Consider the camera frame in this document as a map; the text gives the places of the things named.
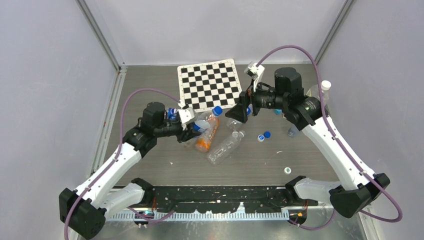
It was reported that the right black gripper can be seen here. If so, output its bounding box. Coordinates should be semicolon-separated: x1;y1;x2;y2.
225;78;287;124

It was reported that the clear Pepsi bottle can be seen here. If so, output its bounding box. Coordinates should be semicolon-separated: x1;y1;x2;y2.
193;109;219;133

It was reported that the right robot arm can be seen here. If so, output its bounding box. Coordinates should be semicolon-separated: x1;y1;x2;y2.
225;66;390;218

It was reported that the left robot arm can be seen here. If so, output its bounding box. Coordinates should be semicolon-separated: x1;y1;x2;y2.
58;102;200;240

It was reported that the blue label Pepsi bottle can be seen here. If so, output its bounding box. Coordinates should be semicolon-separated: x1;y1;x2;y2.
226;118;244;132

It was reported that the orange drink bottle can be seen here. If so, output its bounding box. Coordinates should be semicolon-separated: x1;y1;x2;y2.
194;116;220;153

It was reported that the crushed Pepsi bottle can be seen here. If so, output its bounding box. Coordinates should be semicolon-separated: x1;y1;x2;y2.
167;108;178;121

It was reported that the white blue bottle cap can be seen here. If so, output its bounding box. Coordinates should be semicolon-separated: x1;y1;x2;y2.
257;134;265;142

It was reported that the clear empty plastic bottle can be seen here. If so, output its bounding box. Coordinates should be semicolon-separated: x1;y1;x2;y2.
206;130;246;166

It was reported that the small water bottle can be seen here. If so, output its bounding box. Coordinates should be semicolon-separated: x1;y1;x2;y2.
287;124;300;138

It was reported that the white green bottle cap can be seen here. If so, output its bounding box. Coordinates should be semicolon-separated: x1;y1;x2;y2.
283;167;292;175

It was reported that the tall bottle white cap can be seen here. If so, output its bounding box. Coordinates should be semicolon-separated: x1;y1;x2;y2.
306;80;332;106

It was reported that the checkerboard mat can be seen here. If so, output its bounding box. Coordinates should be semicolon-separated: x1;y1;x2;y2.
177;58;242;113

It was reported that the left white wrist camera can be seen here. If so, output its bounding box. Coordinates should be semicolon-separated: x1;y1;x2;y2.
177;106;198;125

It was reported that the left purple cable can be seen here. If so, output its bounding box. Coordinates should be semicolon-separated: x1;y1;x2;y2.
63;88;186;240

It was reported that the purple cable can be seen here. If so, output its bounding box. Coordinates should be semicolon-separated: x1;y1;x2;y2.
63;88;186;240
256;44;404;231

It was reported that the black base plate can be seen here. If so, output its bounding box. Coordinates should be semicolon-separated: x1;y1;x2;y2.
136;185;319;217

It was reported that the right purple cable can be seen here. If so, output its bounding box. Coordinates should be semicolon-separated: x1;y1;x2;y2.
256;44;404;231

